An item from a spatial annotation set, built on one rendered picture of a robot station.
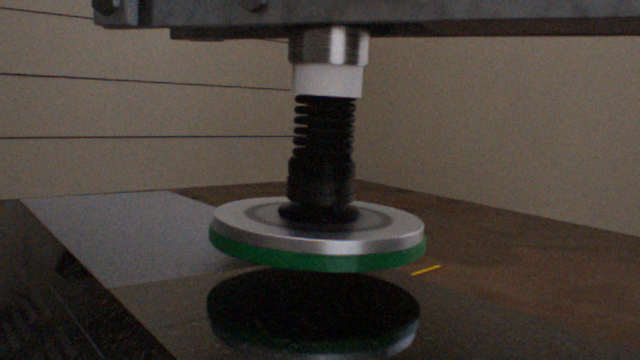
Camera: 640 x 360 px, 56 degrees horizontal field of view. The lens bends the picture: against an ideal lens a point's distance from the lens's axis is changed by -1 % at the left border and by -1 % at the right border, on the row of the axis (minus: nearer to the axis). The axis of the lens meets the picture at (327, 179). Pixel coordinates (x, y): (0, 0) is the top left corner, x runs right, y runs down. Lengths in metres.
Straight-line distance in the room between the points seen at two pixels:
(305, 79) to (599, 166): 5.05
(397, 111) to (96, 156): 3.18
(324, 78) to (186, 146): 5.46
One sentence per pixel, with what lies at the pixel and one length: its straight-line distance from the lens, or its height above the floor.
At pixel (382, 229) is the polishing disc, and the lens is 0.58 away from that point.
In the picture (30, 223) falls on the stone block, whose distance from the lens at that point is 0.88.
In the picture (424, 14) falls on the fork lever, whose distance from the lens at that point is 0.52.
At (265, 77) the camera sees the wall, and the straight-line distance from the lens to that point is 6.47.
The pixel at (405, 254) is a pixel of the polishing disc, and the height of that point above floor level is 0.84.
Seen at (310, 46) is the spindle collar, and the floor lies 1.03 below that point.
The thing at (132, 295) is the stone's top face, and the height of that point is 0.80.
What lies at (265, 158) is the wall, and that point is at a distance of 6.53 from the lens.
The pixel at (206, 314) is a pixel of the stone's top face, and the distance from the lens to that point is 0.51.
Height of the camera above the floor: 0.98
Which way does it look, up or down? 8 degrees down
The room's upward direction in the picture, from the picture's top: 3 degrees clockwise
